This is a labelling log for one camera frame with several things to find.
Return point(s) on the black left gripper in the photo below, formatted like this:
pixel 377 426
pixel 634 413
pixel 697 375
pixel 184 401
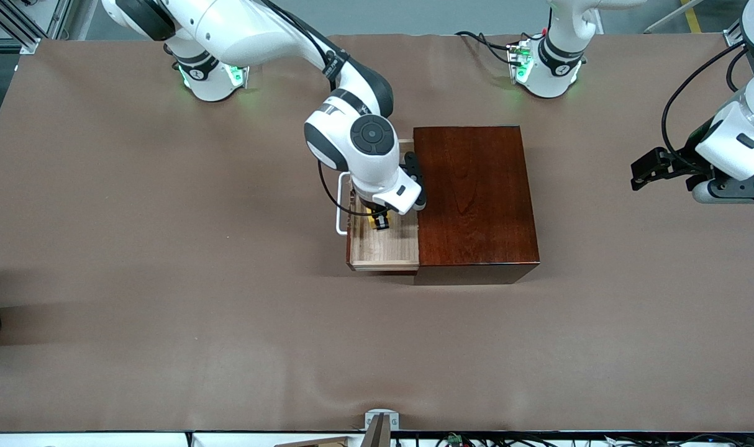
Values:
pixel 685 158

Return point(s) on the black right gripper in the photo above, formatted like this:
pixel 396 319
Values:
pixel 381 220

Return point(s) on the yellow block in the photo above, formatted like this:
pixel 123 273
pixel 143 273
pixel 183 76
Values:
pixel 369 212

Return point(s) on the wooden drawer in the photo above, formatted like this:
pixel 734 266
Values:
pixel 389 248

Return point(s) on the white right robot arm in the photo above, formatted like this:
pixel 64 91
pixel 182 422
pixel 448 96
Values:
pixel 240 31

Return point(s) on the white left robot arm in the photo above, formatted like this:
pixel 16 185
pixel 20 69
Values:
pixel 734 143

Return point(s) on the dark wooden drawer cabinet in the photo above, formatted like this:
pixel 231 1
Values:
pixel 476 205

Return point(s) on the brown table cover sheet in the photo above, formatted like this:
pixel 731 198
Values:
pixel 228 347

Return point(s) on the light wooden board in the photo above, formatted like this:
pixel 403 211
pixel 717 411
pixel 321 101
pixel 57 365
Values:
pixel 318 442

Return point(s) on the small green connector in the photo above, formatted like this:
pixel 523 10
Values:
pixel 455 439

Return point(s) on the aluminium frame profile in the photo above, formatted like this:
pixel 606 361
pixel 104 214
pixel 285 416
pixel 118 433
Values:
pixel 17 28
pixel 736 32

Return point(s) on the grey metal camera bracket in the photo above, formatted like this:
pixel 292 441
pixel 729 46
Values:
pixel 382 428

